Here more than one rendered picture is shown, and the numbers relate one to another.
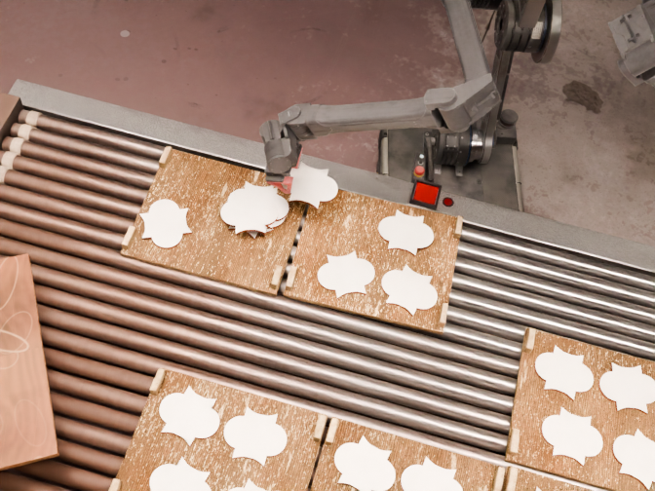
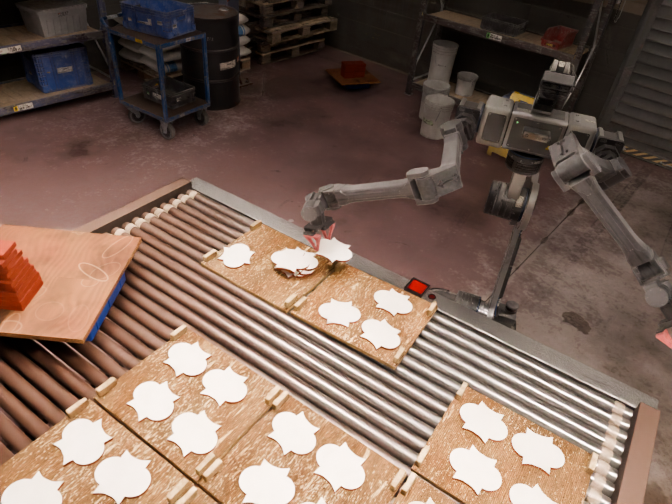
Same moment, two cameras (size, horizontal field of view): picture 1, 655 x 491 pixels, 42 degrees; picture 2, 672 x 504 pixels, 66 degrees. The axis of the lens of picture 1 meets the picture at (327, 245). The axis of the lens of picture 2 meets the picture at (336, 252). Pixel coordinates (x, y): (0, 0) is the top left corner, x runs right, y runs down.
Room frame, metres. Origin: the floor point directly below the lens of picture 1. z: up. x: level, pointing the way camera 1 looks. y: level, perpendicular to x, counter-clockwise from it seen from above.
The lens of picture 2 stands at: (-0.14, -0.53, 2.21)
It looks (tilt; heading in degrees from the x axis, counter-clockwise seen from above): 38 degrees down; 23
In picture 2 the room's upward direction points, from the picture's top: 6 degrees clockwise
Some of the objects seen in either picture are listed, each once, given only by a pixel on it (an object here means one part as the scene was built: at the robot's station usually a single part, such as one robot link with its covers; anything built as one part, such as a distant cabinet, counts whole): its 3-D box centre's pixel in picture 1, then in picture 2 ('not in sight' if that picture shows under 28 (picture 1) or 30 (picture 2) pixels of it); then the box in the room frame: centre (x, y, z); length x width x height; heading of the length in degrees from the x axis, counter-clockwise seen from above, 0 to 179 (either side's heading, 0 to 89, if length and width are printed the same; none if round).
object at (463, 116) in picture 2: not in sight; (464, 126); (1.71, -0.20, 1.45); 0.09 x 0.08 x 0.12; 96
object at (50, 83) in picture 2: not in sight; (56, 64); (3.25, 4.07, 0.32); 0.50 x 0.41 x 0.37; 162
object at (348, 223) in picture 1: (375, 256); (366, 310); (1.14, -0.13, 0.93); 0.41 x 0.35 x 0.02; 85
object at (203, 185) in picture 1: (219, 219); (271, 263); (1.18, 0.29, 0.93); 0.41 x 0.35 x 0.02; 83
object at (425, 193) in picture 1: (425, 194); (417, 287); (1.37, -0.24, 0.92); 0.06 x 0.06 x 0.01; 83
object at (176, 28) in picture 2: not in sight; (158, 16); (3.41, 2.84, 0.96); 0.50 x 0.38 x 0.21; 91
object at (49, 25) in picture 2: not in sight; (54, 16); (3.30, 4.00, 0.76); 0.50 x 0.36 x 0.24; 172
